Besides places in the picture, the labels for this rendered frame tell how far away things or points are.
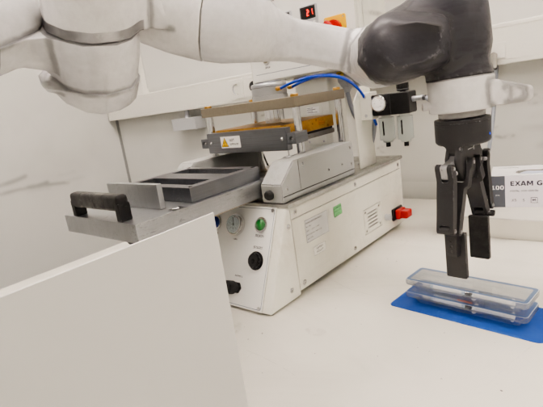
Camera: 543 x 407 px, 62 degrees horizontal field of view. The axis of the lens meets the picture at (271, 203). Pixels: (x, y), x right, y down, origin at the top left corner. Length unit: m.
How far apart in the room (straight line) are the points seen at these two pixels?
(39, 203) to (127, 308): 2.02
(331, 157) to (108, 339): 0.72
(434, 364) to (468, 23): 0.44
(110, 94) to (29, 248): 1.70
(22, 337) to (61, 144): 2.10
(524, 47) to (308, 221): 0.72
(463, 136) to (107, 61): 0.47
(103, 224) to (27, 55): 0.27
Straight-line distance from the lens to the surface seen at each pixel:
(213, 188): 0.76
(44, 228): 2.28
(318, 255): 0.88
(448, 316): 0.77
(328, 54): 0.74
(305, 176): 0.84
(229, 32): 0.62
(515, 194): 1.15
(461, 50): 0.66
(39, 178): 2.26
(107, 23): 0.57
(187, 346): 0.28
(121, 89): 0.62
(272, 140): 0.90
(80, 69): 0.60
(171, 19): 0.62
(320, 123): 0.98
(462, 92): 0.66
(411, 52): 0.63
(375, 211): 1.06
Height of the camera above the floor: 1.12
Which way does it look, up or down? 13 degrees down
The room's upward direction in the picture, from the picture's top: 8 degrees counter-clockwise
